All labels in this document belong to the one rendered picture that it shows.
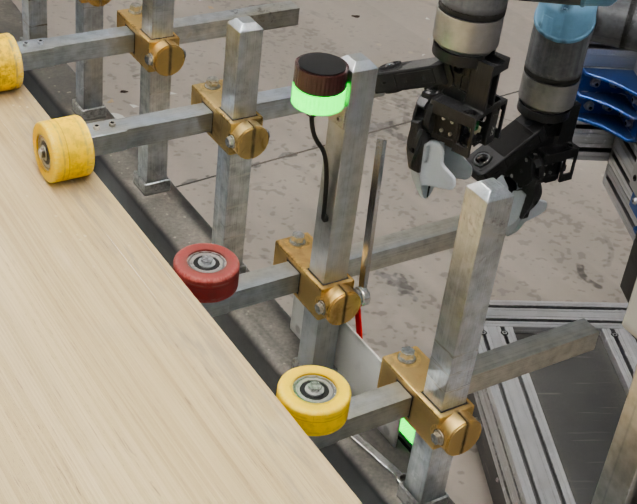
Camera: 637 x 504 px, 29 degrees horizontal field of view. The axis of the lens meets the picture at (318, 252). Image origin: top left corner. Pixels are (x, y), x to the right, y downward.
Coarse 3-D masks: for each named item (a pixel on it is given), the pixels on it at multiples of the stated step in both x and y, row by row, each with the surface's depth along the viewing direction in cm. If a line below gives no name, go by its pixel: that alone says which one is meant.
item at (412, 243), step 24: (456, 216) 173; (384, 240) 167; (408, 240) 167; (432, 240) 169; (288, 264) 160; (360, 264) 164; (384, 264) 166; (240, 288) 155; (264, 288) 157; (288, 288) 159; (216, 312) 154
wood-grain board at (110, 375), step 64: (0, 128) 172; (0, 192) 159; (64, 192) 161; (0, 256) 148; (64, 256) 150; (128, 256) 151; (0, 320) 139; (64, 320) 140; (128, 320) 141; (192, 320) 142; (0, 384) 130; (64, 384) 131; (128, 384) 132; (192, 384) 134; (256, 384) 135; (0, 448) 123; (64, 448) 124; (128, 448) 125; (192, 448) 126; (256, 448) 127
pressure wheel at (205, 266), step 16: (176, 256) 151; (192, 256) 152; (208, 256) 151; (224, 256) 152; (176, 272) 149; (192, 272) 149; (208, 272) 149; (224, 272) 149; (192, 288) 148; (208, 288) 148; (224, 288) 149
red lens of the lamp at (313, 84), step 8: (296, 64) 137; (296, 72) 137; (304, 72) 136; (344, 72) 137; (296, 80) 138; (304, 80) 136; (312, 80) 136; (320, 80) 136; (328, 80) 136; (336, 80) 136; (344, 80) 137; (304, 88) 137; (312, 88) 136; (320, 88) 136; (328, 88) 136; (336, 88) 137; (344, 88) 138
